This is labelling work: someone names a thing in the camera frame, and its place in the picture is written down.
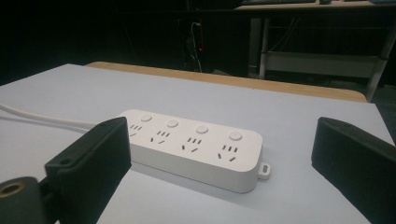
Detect white metal frame desk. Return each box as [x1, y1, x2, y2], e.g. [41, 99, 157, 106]
[234, 0, 396, 102]

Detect white hanging cable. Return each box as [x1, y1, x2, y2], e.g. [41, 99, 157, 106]
[190, 21, 204, 73]

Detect white mat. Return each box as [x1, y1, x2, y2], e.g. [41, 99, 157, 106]
[0, 63, 396, 224]

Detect white power strip cable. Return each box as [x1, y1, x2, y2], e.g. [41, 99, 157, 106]
[0, 103, 98, 130]

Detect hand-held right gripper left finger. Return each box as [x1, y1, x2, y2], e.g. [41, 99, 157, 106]
[44, 116, 133, 224]

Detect white power strip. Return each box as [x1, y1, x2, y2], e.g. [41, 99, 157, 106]
[117, 108, 272, 194]

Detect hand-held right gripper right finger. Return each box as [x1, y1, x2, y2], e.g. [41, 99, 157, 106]
[311, 117, 396, 224]

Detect dark computer tower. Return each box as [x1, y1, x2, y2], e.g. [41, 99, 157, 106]
[178, 17, 219, 74]

